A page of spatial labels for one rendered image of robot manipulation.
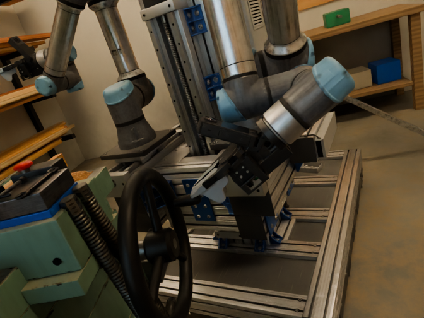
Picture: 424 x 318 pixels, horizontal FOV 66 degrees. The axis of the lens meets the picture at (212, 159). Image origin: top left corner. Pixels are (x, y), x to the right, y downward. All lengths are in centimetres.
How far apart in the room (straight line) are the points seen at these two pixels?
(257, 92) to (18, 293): 52
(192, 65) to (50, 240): 78
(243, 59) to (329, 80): 19
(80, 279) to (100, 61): 384
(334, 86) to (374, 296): 112
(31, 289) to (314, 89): 53
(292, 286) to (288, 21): 90
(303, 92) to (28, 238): 48
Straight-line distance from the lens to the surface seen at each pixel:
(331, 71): 58
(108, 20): 136
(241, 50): 68
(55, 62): 136
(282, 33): 90
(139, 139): 124
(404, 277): 163
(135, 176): 55
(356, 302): 153
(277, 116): 57
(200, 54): 118
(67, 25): 131
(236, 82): 66
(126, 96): 123
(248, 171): 61
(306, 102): 57
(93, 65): 432
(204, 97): 115
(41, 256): 55
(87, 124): 460
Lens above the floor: 113
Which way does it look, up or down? 21 degrees down
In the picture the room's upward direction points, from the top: 17 degrees counter-clockwise
